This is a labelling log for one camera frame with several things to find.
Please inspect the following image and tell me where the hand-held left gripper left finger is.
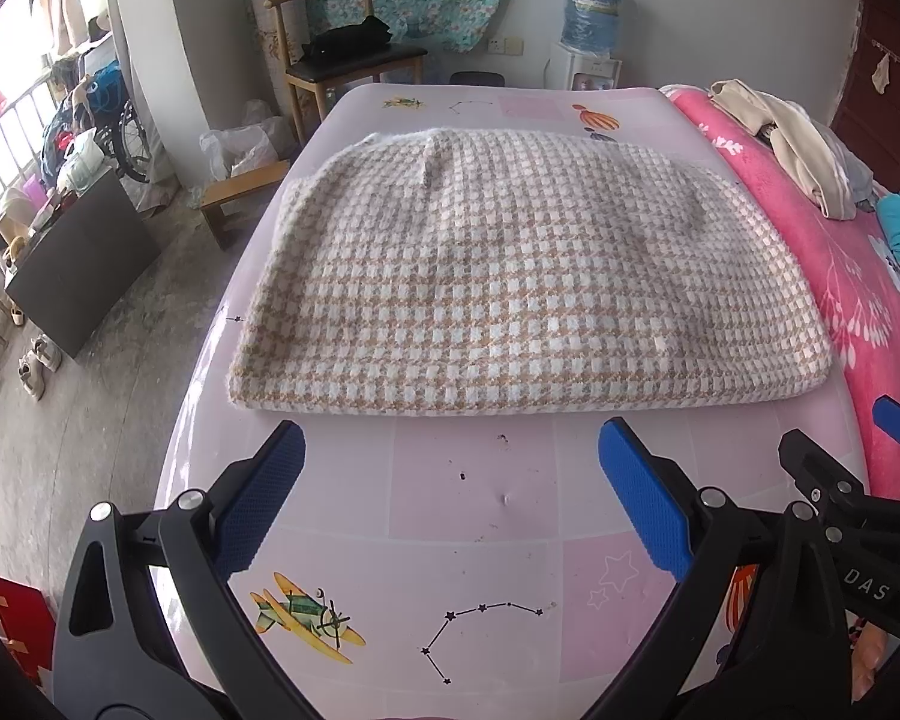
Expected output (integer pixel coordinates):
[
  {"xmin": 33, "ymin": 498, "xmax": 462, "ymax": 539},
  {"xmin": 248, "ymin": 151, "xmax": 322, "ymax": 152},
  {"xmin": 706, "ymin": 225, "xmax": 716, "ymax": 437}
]
[{"xmin": 51, "ymin": 420, "xmax": 323, "ymax": 720}]

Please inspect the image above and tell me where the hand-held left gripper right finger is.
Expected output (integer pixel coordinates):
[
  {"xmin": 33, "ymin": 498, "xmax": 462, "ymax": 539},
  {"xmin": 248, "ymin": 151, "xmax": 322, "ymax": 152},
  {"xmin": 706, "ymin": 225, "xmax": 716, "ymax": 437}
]
[{"xmin": 592, "ymin": 416, "xmax": 848, "ymax": 720}]

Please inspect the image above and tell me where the beige white checked blanket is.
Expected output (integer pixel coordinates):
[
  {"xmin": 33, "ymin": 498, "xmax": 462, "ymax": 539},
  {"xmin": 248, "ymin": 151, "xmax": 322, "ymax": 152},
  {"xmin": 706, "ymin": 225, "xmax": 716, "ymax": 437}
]
[{"xmin": 227, "ymin": 127, "xmax": 833, "ymax": 418}]

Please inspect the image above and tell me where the person's right hand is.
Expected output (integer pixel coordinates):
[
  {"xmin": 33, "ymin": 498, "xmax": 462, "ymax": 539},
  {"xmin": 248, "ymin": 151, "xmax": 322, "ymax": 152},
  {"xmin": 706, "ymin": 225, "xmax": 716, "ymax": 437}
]
[{"xmin": 847, "ymin": 613, "xmax": 900, "ymax": 703}]

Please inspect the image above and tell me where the pink floral blanket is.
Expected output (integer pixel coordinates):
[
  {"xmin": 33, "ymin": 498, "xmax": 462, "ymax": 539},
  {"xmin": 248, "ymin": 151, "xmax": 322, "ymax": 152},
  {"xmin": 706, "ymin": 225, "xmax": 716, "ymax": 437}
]
[{"xmin": 658, "ymin": 84, "xmax": 900, "ymax": 460}]

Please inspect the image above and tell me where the grey garment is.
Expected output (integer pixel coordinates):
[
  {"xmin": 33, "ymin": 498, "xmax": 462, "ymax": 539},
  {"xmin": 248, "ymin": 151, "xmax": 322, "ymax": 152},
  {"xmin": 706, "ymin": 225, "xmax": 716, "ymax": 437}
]
[{"xmin": 842, "ymin": 141, "xmax": 884, "ymax": 212}]

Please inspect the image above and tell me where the red box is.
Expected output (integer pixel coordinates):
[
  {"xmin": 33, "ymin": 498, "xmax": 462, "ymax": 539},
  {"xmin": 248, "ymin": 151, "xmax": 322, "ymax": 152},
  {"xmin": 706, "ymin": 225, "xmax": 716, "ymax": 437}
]
[{"xmin": 0, "ymin": 571, "xmax": 55, "ymax": 666}]

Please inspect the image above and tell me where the dark grey board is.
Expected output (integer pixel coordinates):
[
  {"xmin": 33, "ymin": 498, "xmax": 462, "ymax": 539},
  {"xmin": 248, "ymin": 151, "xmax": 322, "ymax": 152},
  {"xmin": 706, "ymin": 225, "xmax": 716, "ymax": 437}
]
[{"xmin": 3, "ymin": 168, "xmax": 161, "ymax": 360}]

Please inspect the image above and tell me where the beige jacket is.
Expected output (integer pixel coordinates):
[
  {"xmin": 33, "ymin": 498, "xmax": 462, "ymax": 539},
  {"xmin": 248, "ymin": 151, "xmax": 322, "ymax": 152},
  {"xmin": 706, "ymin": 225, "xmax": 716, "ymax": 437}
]
[{"xmin": 708, "ymin": 78, "xmax": 861, "ymax": 221}]

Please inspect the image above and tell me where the small wooden stool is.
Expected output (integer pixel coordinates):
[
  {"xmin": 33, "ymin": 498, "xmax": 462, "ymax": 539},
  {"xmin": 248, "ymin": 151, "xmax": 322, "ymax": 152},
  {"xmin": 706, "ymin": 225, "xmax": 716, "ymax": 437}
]
[{"xmin": 200, "ymin": 158, "xmax": 293, "ymax": 251}]

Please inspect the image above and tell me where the clear plastic bag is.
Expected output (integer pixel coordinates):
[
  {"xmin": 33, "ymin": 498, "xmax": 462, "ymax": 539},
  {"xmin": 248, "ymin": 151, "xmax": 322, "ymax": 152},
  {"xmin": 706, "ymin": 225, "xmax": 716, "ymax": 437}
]
[{"xmin": 198, "ymin": 99, "xmax": 294, "ymax": 182}]

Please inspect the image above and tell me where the dark red door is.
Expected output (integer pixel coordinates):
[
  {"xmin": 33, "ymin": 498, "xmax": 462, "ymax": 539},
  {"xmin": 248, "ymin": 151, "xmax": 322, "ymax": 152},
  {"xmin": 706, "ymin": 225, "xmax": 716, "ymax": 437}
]
[{"xmin": 828, "ymin": 0, "xmax": 900, "ymax": 194}]

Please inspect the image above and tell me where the wheelchair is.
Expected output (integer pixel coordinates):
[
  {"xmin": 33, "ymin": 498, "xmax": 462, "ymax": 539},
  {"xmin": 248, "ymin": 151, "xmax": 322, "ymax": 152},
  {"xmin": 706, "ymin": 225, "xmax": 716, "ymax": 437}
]
[{"xmin": 81, "ymin": 66, "xmax": 155, "ymax": 185}]

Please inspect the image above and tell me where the white water dispenser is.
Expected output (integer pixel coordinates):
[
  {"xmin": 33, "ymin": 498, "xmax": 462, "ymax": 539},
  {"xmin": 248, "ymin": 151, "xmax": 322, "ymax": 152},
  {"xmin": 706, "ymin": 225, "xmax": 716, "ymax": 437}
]
[{"xmin": 543, "ymin": 40, "xmax": 623, "ymax": 92}]

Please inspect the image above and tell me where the wooden chair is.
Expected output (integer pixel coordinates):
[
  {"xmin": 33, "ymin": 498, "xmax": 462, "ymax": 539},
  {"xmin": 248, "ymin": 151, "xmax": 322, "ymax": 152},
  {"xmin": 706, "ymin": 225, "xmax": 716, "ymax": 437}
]
[{"xmin": 268, "ymin": 0, "xmax": 429, "ymax": 145}]

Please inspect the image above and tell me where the black bag on chair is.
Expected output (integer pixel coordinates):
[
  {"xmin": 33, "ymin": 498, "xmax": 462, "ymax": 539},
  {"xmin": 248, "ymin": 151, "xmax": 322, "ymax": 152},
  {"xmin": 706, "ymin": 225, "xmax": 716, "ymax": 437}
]
[{"xmin": 299, "ymin": 15, "xmax": 394, "ymax": 66}]

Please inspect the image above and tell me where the blue water bottle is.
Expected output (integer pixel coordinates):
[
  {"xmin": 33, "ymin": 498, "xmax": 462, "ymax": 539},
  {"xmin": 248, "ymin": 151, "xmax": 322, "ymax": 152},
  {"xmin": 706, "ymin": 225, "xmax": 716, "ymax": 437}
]
[{"xmin": 562, "ymin": 0, "xmax": 623, "ymax": 56}]

